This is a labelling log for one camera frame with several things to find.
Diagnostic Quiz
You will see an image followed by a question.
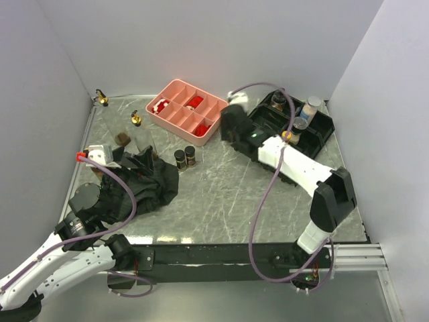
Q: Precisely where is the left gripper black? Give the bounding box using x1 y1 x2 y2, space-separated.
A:
103 144 154 219

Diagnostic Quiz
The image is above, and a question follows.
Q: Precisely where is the dark spice jar black lid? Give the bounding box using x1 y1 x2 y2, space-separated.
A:
174 150 187 171

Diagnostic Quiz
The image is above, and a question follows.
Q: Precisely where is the brown spice bottle black cap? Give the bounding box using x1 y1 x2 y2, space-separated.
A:
271 91 286 111

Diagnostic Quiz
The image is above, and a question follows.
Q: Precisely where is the sauce bottle yellow cap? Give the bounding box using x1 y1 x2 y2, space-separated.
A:
282 131 300 145

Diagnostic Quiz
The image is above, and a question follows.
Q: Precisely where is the clear lid seasoning jar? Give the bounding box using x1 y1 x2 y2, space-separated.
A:
290 117 308 145

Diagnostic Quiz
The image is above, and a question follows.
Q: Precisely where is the blue label white granule bottle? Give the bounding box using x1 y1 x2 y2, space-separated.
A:
300 96 322 124

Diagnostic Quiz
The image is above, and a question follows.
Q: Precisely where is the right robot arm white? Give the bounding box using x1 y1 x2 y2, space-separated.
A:
221 104 357 267

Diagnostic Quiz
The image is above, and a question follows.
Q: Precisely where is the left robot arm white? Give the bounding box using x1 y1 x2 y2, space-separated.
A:
1 146 154 321

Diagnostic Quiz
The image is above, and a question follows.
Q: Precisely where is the black cloth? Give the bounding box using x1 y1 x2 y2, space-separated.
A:
111 152 179 215

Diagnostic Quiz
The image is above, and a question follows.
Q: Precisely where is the red sock front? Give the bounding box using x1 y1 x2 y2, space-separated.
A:
194 123 211 138

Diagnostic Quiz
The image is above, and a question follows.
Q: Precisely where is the glass oil bottle gold spout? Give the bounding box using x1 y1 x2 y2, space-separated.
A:
131 110 142 127

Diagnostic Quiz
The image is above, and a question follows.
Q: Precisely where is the black compartment bin rack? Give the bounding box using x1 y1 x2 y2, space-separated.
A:
231 91 334 162

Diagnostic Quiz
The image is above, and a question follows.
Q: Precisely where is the pink divided organizer tray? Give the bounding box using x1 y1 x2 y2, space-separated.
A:
145 79 228 147

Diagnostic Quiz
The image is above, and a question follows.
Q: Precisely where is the red santa sock middle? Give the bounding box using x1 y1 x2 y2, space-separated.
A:
185 95 204 111

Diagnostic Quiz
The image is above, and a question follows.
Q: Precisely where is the red santa sock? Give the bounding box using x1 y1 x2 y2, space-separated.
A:
151 99 170 114
185 95 204 111

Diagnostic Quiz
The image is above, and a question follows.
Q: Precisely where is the red santa sock left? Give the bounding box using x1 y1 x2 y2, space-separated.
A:
151 99 170 114

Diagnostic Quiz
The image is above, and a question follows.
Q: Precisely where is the black base beam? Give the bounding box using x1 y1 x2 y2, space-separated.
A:
107 233 332 291

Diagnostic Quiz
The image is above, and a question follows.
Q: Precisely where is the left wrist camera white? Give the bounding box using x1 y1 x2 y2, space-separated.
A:
76 144 120 168

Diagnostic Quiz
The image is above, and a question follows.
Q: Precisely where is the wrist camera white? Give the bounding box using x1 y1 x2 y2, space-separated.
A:
76 144 120 168
227 91 249 111

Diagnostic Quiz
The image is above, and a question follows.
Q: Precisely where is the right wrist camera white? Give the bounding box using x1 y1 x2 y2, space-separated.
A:
227 91 249 111

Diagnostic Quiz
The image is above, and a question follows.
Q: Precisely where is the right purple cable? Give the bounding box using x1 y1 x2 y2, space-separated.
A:
233 82 335 292

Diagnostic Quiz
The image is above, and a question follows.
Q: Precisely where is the aluminium rail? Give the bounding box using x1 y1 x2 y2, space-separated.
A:
305 243 388 272

